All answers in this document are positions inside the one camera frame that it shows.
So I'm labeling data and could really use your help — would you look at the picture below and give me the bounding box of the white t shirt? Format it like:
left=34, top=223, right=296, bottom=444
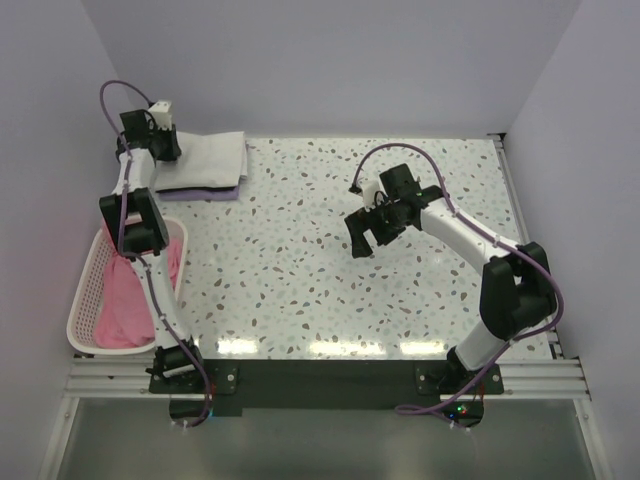
left=155, top=131, right=248, bottom=191

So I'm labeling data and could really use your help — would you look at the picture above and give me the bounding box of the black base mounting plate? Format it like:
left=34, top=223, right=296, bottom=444
left=148, top=357, right=505, bottom=419

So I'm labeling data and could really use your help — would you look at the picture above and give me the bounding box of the pink t shirt in basket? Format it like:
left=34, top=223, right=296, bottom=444
left=93, top=237, right=189, bottom=349

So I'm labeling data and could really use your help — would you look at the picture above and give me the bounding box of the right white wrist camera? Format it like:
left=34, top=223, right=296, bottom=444
left=349, top=180, right=381, bottom=210

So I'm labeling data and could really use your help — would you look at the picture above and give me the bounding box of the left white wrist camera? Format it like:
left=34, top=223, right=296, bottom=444
left=148, top=100, right=173, bottom=131

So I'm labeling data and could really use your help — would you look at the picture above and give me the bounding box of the folded lavender t shirt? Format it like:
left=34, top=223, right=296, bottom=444
left=155, top=173, right=247, bottom=201

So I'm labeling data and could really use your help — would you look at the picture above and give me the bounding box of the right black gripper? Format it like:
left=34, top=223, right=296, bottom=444
left=345, top=196, right=409, bottom=259

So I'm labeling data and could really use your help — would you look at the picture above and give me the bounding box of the folded black t shirt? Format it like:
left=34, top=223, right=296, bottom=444
left=203, top=185, right=238, bottom=193

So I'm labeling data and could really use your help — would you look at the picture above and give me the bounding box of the white plastic laundry basket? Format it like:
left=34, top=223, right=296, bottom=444
left=66, top=217, right=192, bottom=356

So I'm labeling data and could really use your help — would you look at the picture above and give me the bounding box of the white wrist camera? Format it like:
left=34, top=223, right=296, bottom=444
left=349, top=180, right=381, bottom=210
left=148, top=100, right=173, bottom=131

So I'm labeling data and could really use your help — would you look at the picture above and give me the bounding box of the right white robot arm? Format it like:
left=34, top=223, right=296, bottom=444
left=345, top=164, right=558, bottom=393

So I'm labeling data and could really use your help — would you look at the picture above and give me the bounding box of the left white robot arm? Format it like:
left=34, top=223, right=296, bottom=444
left=99, top=101, right=207, bottom=393

